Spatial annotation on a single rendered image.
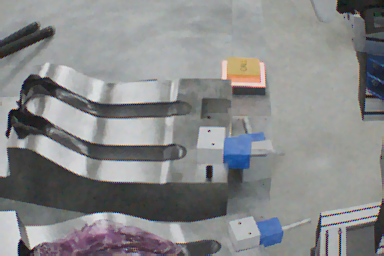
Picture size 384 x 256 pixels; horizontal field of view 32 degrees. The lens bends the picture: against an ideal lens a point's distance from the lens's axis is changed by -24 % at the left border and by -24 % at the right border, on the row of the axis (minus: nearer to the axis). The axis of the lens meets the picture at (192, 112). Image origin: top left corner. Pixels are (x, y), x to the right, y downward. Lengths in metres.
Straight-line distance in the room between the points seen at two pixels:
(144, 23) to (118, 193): 0.62
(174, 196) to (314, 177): 1.40
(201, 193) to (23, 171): 0.31
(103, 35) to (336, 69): 1.57
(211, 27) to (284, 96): 1.24
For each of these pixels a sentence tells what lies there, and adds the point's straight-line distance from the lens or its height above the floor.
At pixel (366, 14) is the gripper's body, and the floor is 1.41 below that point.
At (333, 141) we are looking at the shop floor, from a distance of 2.73.
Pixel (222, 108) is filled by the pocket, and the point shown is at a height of 0.87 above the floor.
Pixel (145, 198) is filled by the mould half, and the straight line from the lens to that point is 1.22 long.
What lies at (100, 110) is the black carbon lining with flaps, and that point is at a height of 0.88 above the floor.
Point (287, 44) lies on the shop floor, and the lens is 3.25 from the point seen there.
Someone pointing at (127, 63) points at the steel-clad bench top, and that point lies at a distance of 1.62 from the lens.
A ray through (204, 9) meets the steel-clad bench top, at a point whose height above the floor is 0.80.
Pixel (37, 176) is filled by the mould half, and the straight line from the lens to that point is 1.24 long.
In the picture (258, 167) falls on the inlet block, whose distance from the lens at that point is 1.31.
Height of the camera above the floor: 1.65
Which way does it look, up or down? 35 degrees down
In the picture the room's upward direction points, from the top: 2 degrees counter-clockwise
